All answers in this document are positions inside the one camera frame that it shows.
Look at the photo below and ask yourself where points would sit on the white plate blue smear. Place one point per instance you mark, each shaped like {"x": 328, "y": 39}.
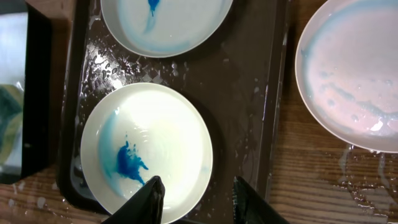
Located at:
{"x": 346, "y": 71}

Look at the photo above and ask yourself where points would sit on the yellow green scrub sponge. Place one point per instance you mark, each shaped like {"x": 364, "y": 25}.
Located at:
{"x": 11, "y": 119}

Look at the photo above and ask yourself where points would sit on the dark brown serving tray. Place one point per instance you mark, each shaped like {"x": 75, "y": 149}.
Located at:
{"x": 234, "y": 79}

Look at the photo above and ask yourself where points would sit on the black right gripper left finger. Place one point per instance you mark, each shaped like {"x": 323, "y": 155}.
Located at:
{"x": 144, "y": 207}

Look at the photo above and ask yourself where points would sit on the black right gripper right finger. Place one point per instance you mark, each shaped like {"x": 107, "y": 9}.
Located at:
{"x": 250, "y": 208}

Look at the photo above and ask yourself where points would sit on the white plate blue blot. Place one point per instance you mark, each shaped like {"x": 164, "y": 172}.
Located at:
{"x": 140, "y": 131}

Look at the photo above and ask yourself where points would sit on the dark green soapy water tray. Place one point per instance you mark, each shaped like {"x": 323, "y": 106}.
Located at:
{"x": 26, "y": 48}

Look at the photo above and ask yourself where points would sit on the white plate blue streak top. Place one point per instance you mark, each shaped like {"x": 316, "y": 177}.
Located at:
{"x": 163, "y": 28}

